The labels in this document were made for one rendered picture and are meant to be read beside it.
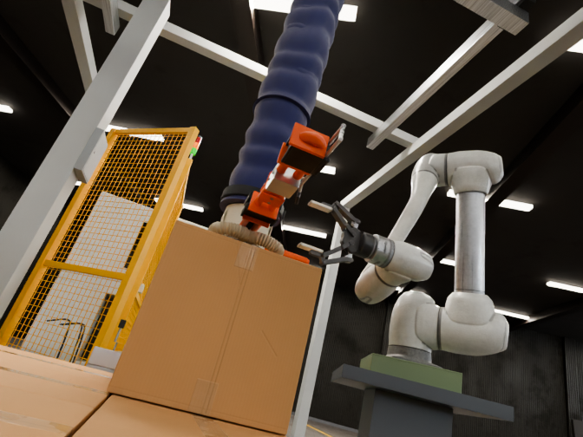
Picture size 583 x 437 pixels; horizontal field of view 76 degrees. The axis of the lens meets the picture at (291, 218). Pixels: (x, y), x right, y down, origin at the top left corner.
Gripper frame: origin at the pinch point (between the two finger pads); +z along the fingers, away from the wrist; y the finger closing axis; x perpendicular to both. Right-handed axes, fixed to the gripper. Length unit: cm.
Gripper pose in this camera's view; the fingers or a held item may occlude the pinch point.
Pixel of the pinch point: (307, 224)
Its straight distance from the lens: 107.8
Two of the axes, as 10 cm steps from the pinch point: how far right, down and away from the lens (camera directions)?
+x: -3.2, 3.2, 8.9
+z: -9.2, -3.4, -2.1
